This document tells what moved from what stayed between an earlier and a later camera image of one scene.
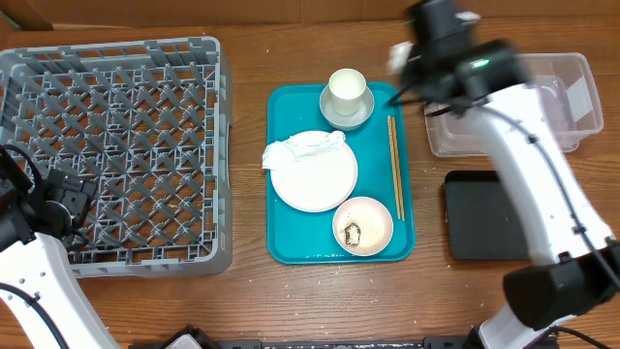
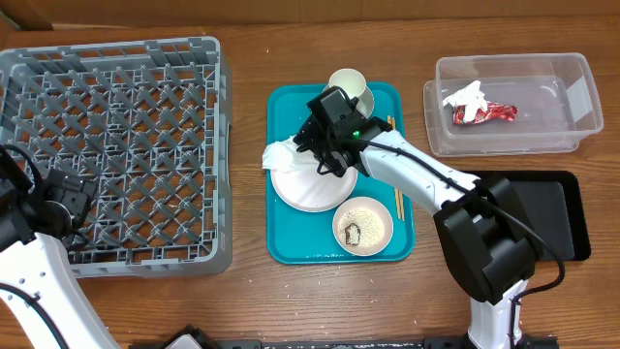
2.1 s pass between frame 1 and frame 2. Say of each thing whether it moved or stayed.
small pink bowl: stayed
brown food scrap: stayed
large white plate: stayed
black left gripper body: stayed
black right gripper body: moved
